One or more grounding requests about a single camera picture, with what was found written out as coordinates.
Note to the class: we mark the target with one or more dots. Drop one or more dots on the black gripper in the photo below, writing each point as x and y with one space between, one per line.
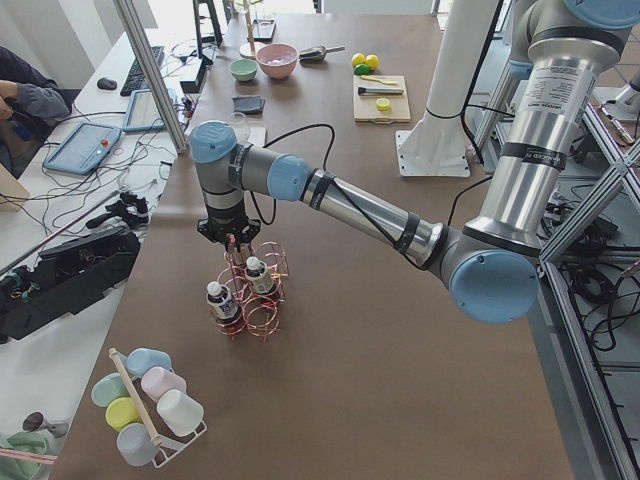
224 226

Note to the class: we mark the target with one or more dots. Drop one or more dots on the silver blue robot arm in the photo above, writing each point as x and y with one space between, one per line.
488 265

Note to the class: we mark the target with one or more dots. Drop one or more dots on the tea bottle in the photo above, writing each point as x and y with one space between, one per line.
258 275
221 302

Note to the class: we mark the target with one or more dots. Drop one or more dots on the cream rabbit tray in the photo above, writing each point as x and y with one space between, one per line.
252 133

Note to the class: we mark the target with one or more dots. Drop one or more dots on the clear wine glass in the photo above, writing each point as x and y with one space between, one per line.
238 122

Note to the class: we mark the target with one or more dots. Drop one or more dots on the grey folded cloth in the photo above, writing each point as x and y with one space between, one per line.
249 104

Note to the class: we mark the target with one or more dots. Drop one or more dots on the pink plastic cup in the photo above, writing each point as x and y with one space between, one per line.
157 381

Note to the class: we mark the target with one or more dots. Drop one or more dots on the blue teach pendant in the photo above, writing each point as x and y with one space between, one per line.
82 151
142 113

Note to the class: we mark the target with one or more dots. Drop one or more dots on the black open equipment case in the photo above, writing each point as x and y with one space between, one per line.
67 279

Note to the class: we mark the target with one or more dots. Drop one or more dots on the mint green bowl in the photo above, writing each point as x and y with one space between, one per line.
243 70

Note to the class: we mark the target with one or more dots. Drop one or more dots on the white plastic cup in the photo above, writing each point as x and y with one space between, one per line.
181 413

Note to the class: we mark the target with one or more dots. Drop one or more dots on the bamboo cutting board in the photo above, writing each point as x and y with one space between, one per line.
364 107

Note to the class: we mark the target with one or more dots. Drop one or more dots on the pink bowl of ice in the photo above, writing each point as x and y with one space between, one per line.
277 60

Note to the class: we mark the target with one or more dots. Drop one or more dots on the black keyboard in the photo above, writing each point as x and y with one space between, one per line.
136 79

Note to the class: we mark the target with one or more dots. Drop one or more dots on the mint plastic cup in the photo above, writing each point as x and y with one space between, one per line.
108 389

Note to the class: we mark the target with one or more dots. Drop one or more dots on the wooden glass drying stand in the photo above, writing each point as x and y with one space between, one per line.
243 7

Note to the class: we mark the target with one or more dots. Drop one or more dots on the steel muddler black tip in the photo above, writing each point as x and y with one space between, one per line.
371 91

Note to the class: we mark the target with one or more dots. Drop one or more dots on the halved lemon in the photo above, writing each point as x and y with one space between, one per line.
383 104

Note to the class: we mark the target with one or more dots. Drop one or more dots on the metal ice scoop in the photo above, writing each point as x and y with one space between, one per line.
318 53

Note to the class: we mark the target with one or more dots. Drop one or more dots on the yellow plastic cup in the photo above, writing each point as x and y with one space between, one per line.
121 412

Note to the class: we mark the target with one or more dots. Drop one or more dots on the black computer mouse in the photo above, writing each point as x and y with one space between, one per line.
105 83

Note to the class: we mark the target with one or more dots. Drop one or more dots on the yellow plastic knife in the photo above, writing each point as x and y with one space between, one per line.
379 80

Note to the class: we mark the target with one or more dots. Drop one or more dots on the white cup rack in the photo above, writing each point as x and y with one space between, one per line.
169 445

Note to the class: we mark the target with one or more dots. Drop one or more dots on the grey blue plastic cup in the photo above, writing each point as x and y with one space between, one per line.
135 445

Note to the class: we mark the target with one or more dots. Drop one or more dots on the person at desk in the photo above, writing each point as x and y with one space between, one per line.
31 106

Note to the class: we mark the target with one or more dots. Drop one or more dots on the copper wire bottle basket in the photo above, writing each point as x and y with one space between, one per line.
259 314

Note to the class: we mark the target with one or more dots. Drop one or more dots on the black wire glass rack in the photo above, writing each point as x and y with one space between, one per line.
263 30

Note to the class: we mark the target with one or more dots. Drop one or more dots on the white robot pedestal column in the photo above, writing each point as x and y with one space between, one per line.
436 146

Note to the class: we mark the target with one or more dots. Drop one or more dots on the aluminium frame post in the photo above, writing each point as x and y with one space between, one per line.
138 40

